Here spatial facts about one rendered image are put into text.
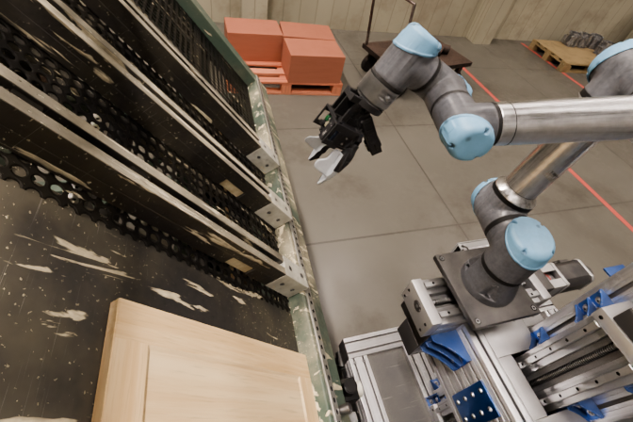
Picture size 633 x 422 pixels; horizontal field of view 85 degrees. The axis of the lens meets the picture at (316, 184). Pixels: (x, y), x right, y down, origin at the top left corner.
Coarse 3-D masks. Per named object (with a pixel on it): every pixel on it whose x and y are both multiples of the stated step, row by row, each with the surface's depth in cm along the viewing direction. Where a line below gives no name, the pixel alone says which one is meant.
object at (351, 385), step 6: (348, 378) 102; (342, 384) 99; (348, 384) 97; (354, 384) 98; (360, 384) 102; (348, 390) 96; (354, 390) 97; (360, 390) 101; (348, 396) 98; (354, 396) 99; (360, 396) 101; (354, 402) 102; (354, 414) 97; (354, 420) 96
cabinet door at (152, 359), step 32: (128, 320) 49; (160, 320) 54; (192, 320) 61; (128, 352) 47; (160, 352) 52; (192, 352) 57; (224, 352) 64; (256, 352) 73; (288, 352) 84; (128, 384) 45; (160, 384) 49; (192, 384) 54; (224, 384) 60; (256, 384) 68; (288, 384) 78; (96, 416) 41; (128, 416) 43; (160, 416) 47; (192, 416) 51; (224, 416) 57; (256, 416) 64; (288, 416) 72
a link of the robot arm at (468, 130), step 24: (456, 96) 59; (600, 96) 58; (624, 96) 57; (432, 120) 64; (456, 120) 56; (480, 120) 54; (504, 120) 55; (528, 120) 55; (552, 120) 55; (576, 120) 55; (600, 120) 55; (624, 120) 55; (456, 144) 55; (480, 144) 55; (504, 144) 58
